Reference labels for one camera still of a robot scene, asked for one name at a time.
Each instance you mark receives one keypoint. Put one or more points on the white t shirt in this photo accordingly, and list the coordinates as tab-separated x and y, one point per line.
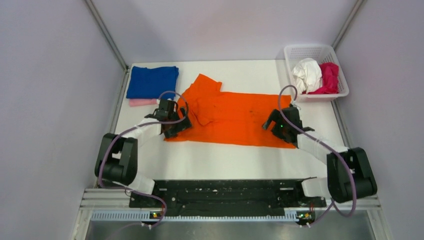
307	76

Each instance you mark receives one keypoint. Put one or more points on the folded blue t shirt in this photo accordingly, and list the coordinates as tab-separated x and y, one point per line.
152	83

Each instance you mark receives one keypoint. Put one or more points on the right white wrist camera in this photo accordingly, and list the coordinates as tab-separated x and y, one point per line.
294	105

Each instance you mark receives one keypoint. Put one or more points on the magenta t shirt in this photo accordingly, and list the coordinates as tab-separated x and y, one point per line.
330	81

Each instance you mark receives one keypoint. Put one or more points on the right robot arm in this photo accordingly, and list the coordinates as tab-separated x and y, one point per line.
349	173

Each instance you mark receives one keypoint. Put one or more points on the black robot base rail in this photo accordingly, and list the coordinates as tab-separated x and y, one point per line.
227	198

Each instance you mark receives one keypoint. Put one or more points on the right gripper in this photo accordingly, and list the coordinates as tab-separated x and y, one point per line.
273	117

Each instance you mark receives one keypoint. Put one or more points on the folded pink t shirt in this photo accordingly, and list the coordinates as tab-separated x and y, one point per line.
138	102

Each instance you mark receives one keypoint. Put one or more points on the white plastic basket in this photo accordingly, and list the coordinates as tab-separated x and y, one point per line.
323	54

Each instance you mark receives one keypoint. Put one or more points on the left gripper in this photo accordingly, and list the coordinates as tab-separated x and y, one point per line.
181	126

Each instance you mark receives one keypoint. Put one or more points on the orange t shirt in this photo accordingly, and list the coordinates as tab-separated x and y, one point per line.
224	117

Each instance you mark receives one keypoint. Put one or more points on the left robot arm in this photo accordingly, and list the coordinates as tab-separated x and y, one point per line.
118	158

